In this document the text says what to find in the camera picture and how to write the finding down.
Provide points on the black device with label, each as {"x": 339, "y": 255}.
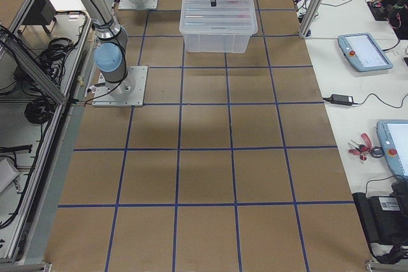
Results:
{"x": 384, "y": 222}

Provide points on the teach pendant near keys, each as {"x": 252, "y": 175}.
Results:
{"x": 392, "y": 135}

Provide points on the black power adapter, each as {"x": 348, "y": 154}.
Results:
{"x": 340, "y": 99}

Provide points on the teach pendant near post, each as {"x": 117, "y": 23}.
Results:
{"x": 363, "y": 53}

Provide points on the clear plastic storage box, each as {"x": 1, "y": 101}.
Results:
{"x": 218, "y": 43}

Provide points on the red key bunch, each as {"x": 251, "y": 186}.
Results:
{"x": 365, "y": 149}

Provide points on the clear plastic box lid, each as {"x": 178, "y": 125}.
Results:
{"x": 226, "y": 17}

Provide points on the aluminium frame post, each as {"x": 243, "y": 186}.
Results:
{"x": 314, "y": 1}

